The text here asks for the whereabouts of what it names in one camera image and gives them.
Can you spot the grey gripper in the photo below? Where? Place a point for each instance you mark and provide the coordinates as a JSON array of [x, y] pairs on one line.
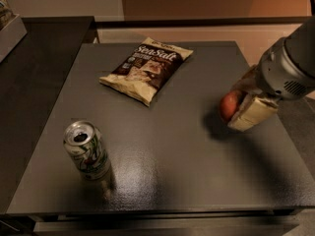
[[279, 73]]

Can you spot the red apple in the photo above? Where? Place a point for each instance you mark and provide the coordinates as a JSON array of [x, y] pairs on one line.
[[229, 104]]

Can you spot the dark side table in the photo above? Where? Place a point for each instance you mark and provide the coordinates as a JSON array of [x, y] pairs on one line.
[[31, 77]]

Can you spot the grey tray with snacks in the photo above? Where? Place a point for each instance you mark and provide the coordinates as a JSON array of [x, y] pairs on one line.
[[12, 29]]

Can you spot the brown sea salt chip bag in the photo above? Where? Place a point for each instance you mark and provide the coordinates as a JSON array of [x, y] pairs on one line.
[[146, 70]]

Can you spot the green white soda can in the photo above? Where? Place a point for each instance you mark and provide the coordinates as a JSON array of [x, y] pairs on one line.
[[83, 142]]

